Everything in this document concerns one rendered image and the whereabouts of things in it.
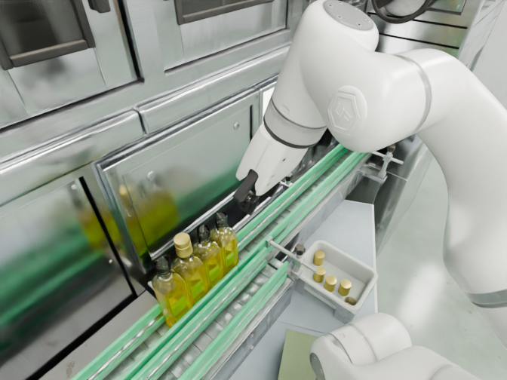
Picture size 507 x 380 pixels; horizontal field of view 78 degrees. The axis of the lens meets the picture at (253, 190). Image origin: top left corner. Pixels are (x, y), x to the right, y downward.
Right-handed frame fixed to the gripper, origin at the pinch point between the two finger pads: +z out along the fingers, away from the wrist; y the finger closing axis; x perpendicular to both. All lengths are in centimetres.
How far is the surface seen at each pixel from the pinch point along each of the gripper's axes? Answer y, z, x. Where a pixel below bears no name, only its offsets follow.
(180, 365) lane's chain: 18, 46, 8
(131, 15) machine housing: -3.5, -8.9, -36.2
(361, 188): -104, 74, 13
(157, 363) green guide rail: 22.2, 40.3, 4.4
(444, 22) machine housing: -104, -5, -4
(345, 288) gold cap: -29, 46, 29
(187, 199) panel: -6.1, 31.0, -19.2
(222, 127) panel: -20.8, 17.1, -24.3
